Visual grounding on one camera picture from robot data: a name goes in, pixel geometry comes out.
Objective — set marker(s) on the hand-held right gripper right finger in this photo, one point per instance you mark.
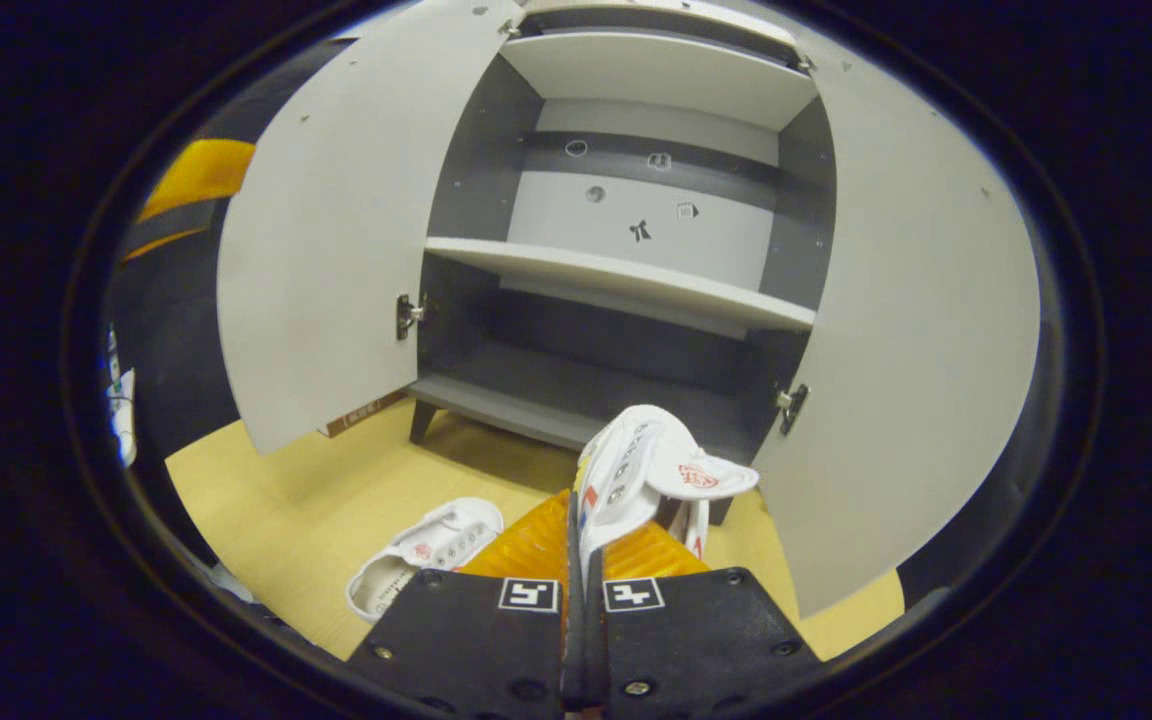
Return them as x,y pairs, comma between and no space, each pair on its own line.
696,640

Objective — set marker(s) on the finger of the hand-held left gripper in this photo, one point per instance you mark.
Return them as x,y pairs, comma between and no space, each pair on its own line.
196,175

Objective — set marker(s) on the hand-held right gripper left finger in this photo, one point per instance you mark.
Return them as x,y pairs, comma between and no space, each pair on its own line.
476,650

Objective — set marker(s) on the white shoe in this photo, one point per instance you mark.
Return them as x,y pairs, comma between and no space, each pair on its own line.
636,460
436,545

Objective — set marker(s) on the grey shoe cabinet door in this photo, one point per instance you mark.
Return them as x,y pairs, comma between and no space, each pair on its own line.
916,330
336,230

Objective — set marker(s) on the black backdrop cloth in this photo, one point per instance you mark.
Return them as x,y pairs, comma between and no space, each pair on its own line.
176,330

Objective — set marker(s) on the brown book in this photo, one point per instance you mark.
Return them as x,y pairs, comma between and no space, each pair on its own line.
361,413

